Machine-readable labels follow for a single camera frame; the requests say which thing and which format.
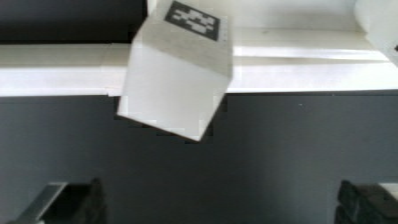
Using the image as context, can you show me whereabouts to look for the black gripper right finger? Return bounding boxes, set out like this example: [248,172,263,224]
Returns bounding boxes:
[334,180,398,224]

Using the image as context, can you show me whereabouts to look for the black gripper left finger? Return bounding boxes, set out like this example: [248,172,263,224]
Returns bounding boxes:
[10,178,106,224]

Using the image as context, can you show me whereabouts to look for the white table leg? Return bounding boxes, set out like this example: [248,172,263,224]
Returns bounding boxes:
[117,0,232,141]
[353,0,398,66]

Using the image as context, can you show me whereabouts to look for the white square tabletop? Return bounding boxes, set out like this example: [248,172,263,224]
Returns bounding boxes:
[179,0,364,31]

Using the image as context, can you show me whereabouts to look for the white U-shaped obstacle fence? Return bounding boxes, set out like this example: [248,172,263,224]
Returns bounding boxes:
[0,28,398,97]

